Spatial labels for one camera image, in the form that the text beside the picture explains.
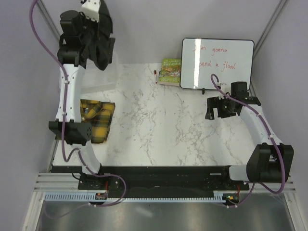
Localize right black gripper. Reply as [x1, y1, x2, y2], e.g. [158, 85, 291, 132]
[205, 95, 236, 120]

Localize black pinstriped long sleeve shirt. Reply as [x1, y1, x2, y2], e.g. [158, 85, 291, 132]
[89, 0, 116, 71]

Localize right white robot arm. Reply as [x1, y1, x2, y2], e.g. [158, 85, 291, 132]
[205, 82, 294, 190]

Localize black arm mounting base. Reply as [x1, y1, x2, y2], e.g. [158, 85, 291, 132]
[51, 166, 249, 192]

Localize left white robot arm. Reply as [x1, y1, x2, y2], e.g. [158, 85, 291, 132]
[49, 10, 106, 189]

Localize whiteboard with red writing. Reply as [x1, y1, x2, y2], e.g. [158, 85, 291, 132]
[180, 38, 255, 90]

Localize white plastic basket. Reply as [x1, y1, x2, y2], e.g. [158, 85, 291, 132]
[81, 51, 119, 94]

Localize green children's book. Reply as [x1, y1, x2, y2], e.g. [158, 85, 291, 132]
[158, 58, 181, 87]

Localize red whiteboard marker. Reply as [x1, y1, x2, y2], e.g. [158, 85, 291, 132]
[154, 70, 158, 84]

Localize yellow plaid folded shirt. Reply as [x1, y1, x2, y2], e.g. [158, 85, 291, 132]
[80, 99, 116, 144]

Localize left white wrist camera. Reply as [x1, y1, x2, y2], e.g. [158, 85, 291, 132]
[81, 0, 101, 22]

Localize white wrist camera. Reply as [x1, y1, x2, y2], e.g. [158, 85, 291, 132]
[81, 0, 101, 22]
[218, 83, 227, 90]

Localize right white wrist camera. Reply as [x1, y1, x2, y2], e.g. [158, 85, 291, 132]
[218, 83, 227, 90]

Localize white slotted cable duct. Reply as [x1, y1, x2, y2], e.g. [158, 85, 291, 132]
[44, 192, 227, 203]

